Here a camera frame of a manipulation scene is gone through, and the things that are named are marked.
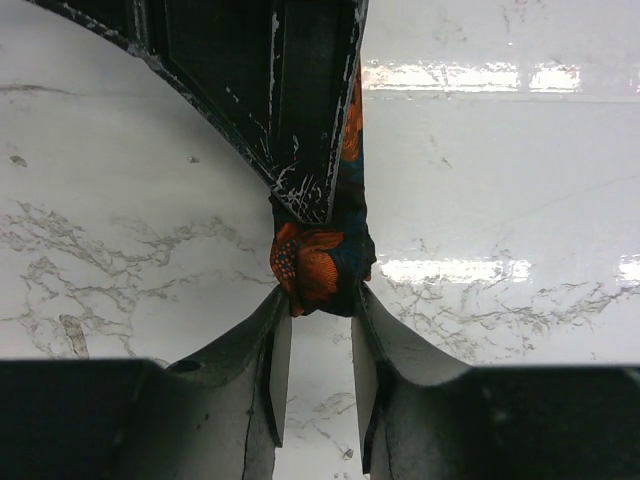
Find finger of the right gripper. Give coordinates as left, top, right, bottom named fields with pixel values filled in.
left=44, top=0, right=368, bottom=224

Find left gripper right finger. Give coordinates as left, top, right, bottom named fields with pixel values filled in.
left=351, top=287, right=639, bottom=479

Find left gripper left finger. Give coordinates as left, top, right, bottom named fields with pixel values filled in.
left=1, top=288, right=292, bottom=479

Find black orange floral tie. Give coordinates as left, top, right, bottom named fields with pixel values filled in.
left=269, top=73, right=376, bottom=317

